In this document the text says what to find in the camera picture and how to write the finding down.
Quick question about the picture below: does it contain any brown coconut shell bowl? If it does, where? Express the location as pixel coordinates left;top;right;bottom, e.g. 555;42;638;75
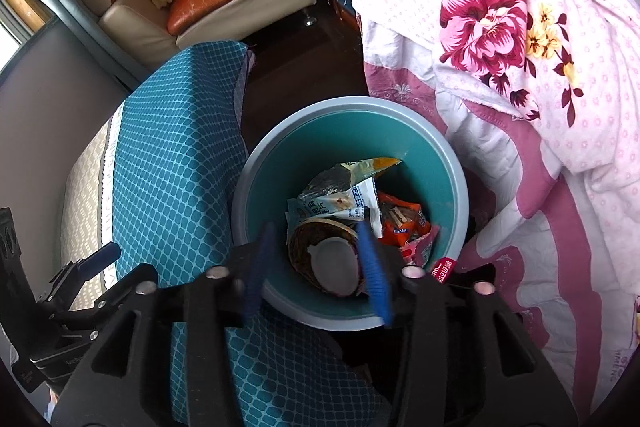
288;218;363;298

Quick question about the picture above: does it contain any light blue oatmeal packet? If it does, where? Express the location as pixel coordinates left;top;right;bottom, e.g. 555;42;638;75
285;178;382;239

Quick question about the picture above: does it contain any teal round trash bin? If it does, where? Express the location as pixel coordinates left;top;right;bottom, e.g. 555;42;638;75
231;97;469;332

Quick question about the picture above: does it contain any pink snack wrapper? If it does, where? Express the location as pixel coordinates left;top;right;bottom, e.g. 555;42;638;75
399;225;439;268

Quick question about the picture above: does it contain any orange snack wrapper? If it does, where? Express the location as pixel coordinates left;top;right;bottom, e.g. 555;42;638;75
378;192;431;247

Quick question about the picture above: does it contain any silver crumpled wrapper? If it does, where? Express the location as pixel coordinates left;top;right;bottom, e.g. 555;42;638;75
298;156;401;202

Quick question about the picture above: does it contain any teal checkered table cloth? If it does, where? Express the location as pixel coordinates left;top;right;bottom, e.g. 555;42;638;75
112;40;382;426

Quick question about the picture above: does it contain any pink floral bed quilt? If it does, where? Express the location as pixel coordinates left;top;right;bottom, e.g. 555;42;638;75
352;0;639;418

